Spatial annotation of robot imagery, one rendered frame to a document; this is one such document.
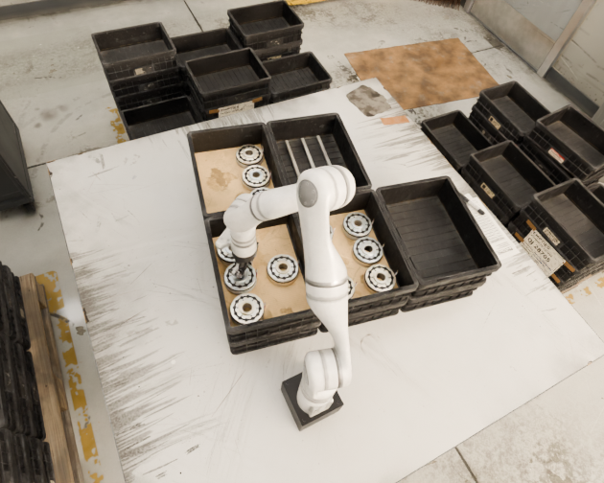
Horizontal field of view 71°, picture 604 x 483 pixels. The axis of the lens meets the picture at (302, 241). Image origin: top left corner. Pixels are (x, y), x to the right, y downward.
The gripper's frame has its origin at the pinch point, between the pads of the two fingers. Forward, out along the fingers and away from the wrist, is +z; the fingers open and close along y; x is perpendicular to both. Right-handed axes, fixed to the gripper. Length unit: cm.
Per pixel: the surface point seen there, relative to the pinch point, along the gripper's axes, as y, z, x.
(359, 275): 17.8, 2.3, -33.3
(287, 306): -3.7, 2.3, -17.5
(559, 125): 186, 35, -97
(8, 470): -81, 36, 38
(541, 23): 332, 54, -72
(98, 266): -18, 15, 50
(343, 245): 25.9, 2.4, -24.0
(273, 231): 18.9, 2.4, -0.1
